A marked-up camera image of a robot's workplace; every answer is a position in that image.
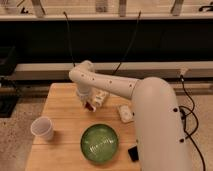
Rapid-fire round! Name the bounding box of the green ceramic bowl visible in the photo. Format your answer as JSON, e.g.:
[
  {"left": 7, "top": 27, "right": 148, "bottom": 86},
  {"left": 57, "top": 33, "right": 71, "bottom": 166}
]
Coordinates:
[{"left": 80, "top": 124, "right": 119, "bottom": 164}]

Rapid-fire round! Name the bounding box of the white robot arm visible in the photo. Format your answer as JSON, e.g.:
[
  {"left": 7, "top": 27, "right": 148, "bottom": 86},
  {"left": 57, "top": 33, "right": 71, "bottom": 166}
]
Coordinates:
[{"left": 69, "top": 60, "right": 192, "bottom": 171}]

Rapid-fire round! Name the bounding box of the black rectangular block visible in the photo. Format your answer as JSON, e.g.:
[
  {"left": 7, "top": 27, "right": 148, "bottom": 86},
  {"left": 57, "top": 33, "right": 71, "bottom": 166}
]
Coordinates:
[{"left": 128, "top": 146, "right": 139, "bottom": 162}]

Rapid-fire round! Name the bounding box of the red pepper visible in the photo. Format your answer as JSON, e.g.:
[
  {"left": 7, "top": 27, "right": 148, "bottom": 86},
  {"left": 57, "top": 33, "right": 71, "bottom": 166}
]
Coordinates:
[{"left": 85, "top": 102, "right": 96, "bottom": 112}]

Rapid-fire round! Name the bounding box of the small white bottle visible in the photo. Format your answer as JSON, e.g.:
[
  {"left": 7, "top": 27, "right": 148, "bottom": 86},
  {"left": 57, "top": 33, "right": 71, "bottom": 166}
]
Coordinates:
[{"left": 92, "top": 90, "right": 109, "bottom": 108}]

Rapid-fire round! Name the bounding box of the white paper cup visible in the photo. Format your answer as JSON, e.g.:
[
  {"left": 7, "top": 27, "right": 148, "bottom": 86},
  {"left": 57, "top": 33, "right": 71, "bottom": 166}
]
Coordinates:
[{"left": 30, "top": 117, "right": 54, "bottom": 141}]

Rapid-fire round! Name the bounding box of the black hanging cable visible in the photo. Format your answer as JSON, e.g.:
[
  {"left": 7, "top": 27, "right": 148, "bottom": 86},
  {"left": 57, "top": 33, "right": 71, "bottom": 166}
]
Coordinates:
[
  {"left": 111, "top": 10, "right": 142, "bottom": 76},
  {"left": 63, "top": 11, "right": 77, "bottom": 68}
]

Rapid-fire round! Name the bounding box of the black floor cable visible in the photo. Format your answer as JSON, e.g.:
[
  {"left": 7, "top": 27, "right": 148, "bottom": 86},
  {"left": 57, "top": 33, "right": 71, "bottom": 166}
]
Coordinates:
[{"left": 178, "top": 75, "right": 208, "bottom": 171}]

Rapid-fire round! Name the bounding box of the black hanging cable right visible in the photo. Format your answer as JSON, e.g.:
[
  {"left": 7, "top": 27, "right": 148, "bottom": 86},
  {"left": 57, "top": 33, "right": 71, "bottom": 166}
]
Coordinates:
[{"left": 111, "top": 10, "right": 142, "bottom": 76}]

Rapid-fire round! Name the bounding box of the black hanging cable left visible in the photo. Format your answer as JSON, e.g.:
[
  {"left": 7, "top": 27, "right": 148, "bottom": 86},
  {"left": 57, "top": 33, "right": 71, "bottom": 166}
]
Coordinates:
[{"left": 63, "top": 11, "right": 77, "bottom": 68}]

